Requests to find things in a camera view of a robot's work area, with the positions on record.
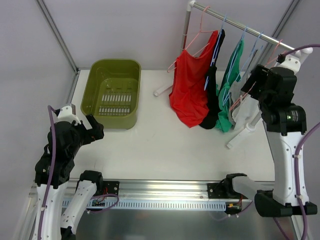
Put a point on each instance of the white tank top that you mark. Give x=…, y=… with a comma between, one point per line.
x=247, y=108

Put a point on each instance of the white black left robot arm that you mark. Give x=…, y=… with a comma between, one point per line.
x=52, y=174

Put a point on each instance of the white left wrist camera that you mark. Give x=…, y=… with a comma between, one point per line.
x=67, y=113

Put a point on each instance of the olive green plastic basket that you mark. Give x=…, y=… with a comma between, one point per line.
x=112, y=92

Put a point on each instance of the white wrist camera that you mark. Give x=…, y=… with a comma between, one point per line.
x=290, y=61
x=67, y=113

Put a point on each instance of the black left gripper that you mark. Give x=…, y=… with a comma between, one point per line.
x=88, y=130

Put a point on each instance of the silver white clothes rack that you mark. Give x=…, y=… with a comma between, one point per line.
x=250, y=128

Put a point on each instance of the pink wire hanger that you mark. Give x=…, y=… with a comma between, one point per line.
x=269, y=61

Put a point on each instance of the grey tank top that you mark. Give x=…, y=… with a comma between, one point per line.
x=235, y=92

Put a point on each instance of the black tank top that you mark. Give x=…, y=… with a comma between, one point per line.
x=211, y=118

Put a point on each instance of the red tank top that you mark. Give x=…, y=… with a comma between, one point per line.
x=188, y=99

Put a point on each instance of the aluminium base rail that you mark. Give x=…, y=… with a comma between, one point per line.
x=177, y=190

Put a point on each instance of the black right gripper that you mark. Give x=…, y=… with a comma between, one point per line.
x=258, y=81

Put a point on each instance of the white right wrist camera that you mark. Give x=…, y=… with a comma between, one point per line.
x=290, y=61

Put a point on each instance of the green tank top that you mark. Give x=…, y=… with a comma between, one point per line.
x=223, y=124

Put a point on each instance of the white slotted cable duct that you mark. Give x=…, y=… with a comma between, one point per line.
x=133, y=204

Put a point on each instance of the pink hanger with red top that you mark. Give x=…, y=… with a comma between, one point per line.
x=197, y=37

